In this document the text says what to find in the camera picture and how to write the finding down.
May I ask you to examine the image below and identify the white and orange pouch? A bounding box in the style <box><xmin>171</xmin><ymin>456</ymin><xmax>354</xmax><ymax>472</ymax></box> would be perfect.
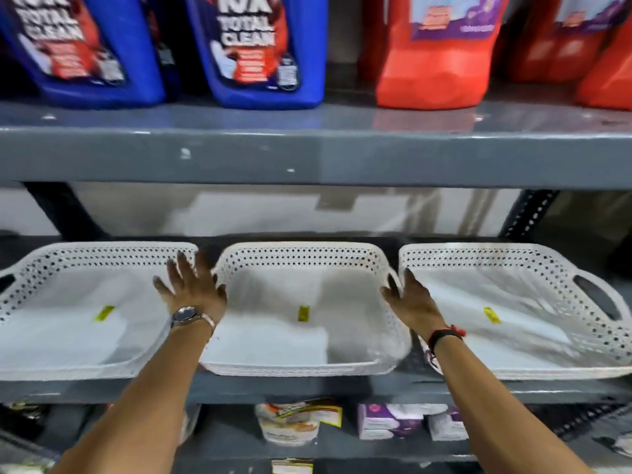
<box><xmin>254</xmin><ymin>399</ymin><xmax>344</xmax><ymax>448</ymax></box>

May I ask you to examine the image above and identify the person's right forearm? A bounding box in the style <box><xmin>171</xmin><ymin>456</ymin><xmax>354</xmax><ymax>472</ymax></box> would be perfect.
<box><xmin>427</xmin><ymin>334</ymin><xmax>596</xmax><ymax>474</ymax></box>

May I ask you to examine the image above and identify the purple and white box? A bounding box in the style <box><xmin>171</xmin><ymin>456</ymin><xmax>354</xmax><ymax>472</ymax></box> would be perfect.
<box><xmin>427</xmin><ymin>406</ymin><xmax>470</xmax><ymax>443</ymax></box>
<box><xmin>357</xmin><ymin>403</ymin><xmax>426</xmax><ymax>441</ymax></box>

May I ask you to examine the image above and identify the silver wristwatch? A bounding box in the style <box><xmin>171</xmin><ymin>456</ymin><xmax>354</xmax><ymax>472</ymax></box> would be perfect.
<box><xmin>170</xmin><ymin>306</ymin><xmax>217</xmax><ymax>336</ymax></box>

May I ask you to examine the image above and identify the blue detergent bottle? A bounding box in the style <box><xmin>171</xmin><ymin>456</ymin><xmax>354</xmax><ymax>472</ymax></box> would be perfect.
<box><xmin>184</xmin><ymin>0</ymin><xmax>329</xmax><ymax>111</ymax></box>
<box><xmin>0</xmin><ymin>0</ymin><xmax>167</xmax><ymax>108</ymax></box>

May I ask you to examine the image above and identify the person's left forearm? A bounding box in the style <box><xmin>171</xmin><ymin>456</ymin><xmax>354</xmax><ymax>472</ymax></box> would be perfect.
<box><xmin>49</xmin><ymin>316</ymin><xmax>218</xmax><ymax>474</ymax></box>

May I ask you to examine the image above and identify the red detergent bottle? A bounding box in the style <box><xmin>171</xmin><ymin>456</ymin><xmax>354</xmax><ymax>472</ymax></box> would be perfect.
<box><xmin>374</xmin><ymin>0</ymin><xmax>512</xmax><ymax>111</ymax></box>
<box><xmin>506</xmin><ymin>0</ymin><xmax>630</xmax><ymax>85</ymax></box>
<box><xmin>574</xmin><ymin>17</ymin><xmax>632</xmax><ymax>112</ymax></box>

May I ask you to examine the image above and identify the person's right hand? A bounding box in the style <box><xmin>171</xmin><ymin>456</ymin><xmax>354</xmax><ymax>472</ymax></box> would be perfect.
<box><xmin>380</xmin><ymin>269</ymin><xmax>448</xmax><ymax>341</ymax></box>

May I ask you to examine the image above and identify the black perforated rack brace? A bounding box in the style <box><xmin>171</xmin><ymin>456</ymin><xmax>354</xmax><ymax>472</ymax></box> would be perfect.
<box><xmin>550</xmin><ymin>404</ymin><xmax>632</xmax><ymax>442</ymax></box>

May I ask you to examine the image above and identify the yellow labelled packet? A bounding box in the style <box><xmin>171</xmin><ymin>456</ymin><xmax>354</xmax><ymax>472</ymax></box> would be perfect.
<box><xmin>271</xmin><ymin>458</ymin><xmax>315</xmax><ymax>474</ymax></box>

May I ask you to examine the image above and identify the black perforated rack upright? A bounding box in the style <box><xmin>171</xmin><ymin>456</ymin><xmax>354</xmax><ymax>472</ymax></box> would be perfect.
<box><xmin>499</xmin><ymin>189</ymin><xmax>562</xmax><ymax>241</ymax></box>

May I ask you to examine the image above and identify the black and red wristband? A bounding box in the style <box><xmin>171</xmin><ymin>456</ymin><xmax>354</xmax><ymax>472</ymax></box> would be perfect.
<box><xmin>425</xmin><ymin>325</ymin><xmax>467</xmax><ymax>369</ymax></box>

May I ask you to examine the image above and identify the person's left hand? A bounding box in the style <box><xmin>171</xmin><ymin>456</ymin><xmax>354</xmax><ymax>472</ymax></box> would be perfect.
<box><xmin>152</xmin><ymin>250</ymin><xmax>228</xmax><ymax>324</ymax></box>

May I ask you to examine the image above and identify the white perforated plastic basket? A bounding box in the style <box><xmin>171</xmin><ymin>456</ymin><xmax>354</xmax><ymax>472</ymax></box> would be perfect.
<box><xmin>398</xmin><ymin>243</ymin><xmax>632</xmax><ymax>381</ymax></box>
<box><xmin>0</xmin><ymin>242</ymin><xmax>199</xmax><ymax>382</ymax></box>
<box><xmin>200</xmin><ymin>242</ymin><xmax>413</xmax><ymax>377</ymax></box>

